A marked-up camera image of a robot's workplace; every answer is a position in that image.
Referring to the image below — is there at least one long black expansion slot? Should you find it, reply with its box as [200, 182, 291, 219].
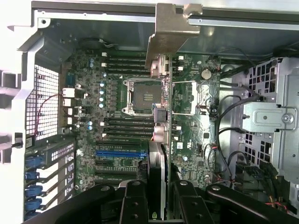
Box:
[95, 169, 138, 178]

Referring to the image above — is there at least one red twisted wire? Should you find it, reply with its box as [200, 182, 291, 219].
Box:
[34, 94, 64, 136]

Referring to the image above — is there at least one metal disk bay cage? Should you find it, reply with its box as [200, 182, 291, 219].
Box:
[242, 57, 299, 182]

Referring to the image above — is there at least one green motherboard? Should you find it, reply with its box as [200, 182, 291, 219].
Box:
[59, 50, 221, 194]

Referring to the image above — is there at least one short black expansion slot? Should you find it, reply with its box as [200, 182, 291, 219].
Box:
[95, 160, 138, 168]

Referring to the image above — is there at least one open black PC case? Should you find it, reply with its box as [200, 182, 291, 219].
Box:
[0, 0, 299, 224]

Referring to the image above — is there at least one CPU socket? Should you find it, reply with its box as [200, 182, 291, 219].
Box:
[123, 78, 164, 116]

